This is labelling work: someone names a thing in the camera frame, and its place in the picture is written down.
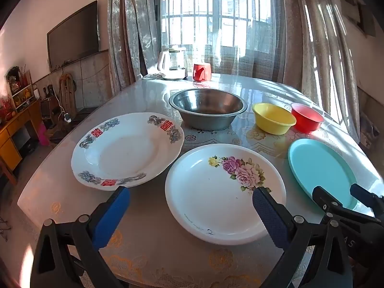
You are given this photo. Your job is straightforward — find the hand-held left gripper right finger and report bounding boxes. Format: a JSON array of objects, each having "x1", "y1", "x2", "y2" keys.
[{"x1": 252, "y1": 186, "x2": 353, "y2": 288}]

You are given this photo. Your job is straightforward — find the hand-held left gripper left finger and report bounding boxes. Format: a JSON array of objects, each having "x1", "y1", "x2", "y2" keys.
[{"x1": 30, "y1": 186, "x2": 131, "y2": 288}]

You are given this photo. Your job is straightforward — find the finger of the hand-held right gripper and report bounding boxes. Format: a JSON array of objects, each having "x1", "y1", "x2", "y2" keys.
[
  {"x1": 312, "y1": 186, "x2": 375, "y2": 219},
  {"x1": 349, "y1": 184, "x2": 384, "y2": 216}
]

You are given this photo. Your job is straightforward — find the teal plastic plate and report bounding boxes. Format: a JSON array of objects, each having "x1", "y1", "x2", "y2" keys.
[{"x1": 287, "y1": 138, "x2": 368, "y2": 210}]

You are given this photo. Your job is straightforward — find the white plate with red print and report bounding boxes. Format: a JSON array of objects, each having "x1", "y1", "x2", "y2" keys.
[{"x1": 71, "y1": 112, "x2": 185, "y2": 191}]

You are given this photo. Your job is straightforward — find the white plate with rose print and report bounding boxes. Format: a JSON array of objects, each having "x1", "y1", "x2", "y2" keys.
[{"x1": 164, "y1": 143, "x2": 286, "y2": 246}]

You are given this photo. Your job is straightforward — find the red plastic bowl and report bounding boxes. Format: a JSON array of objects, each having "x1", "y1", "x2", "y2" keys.
[{"x1": 290, "y1": 102, "x2": 325, "y2": 134}]

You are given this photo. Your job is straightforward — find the yellow plastic bowl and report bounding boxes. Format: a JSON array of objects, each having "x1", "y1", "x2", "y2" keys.
[{"x1": 251, "y1": 102, "x2": 297, "y2": 135}]

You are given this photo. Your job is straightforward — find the stainless steel bowl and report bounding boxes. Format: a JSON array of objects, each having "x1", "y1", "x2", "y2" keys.
[{"x1": 168, "y1": 88, "x2": 248, "y2": 130}]

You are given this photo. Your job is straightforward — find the dark wooden bench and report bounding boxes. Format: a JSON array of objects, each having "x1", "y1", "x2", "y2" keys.
[{"x1": 49, "y1": 106, "x2": 99, "y2": 141}]

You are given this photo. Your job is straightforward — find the pink bag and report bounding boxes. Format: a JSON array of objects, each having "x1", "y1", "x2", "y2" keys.
[{"x1": 36, "y1": 121, "x2": 48, "y2": 146}]

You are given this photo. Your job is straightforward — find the orange wooden cabinet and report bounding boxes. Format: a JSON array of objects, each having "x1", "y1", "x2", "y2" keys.
[{"x1": 0, "y1": 99, "x2": 42, "y2": 171}]

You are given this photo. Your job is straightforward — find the black portable speaker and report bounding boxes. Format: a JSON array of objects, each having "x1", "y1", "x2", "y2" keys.
[{"x1": 40, "y1": 99, "x2": 54, "y2": 120}]

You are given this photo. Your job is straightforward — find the wooden folding chair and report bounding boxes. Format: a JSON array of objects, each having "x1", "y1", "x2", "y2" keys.
[{"x1": 58, "y1": 72, "x2": 77, "y2": 111}]

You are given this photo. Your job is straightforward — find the grey patterned curtain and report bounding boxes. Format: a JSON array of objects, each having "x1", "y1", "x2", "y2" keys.
[
  {"x1": 279, "y1": 0, "x2": 360, "y2": 132},
  {"x1": 106, "y1": 0, "x2": 161, "y2": 96}
]

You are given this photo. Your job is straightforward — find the red artificial flowers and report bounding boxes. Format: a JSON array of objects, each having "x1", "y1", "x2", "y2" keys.
[{"x1": 1, "y1": 97, "x2": 15, "y2": 118}]

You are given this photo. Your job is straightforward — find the red cup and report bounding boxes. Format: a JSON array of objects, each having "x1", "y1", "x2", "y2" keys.
[{"x1": 193, "y1": 63, "x2": 212, "y2": 82}]

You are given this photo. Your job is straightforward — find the white electric kettle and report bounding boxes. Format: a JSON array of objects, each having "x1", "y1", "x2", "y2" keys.
[{"x1": 157, "y1": 50, "x2": 171, "y2": 72}]

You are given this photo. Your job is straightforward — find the glass kettle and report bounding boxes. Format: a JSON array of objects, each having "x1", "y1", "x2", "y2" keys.
[{"x1": 168, "y1": 46, "x2": 188, "y2": 78}]

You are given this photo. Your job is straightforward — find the barred window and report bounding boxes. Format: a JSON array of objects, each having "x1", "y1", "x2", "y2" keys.
[{"x1": 160, "y1": 0, "x2": 279, "y2": 75}]

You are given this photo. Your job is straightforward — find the grey wall box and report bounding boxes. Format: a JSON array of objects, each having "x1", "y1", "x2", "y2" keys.
[{"x1": 336, "y1": 0, "x2": 375, "y2": 36}]

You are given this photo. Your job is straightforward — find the wall-mounted flat television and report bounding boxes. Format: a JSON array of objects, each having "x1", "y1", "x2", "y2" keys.
[{"x1": 46, "y1": 0, "x2": 99, "y2": 72}]

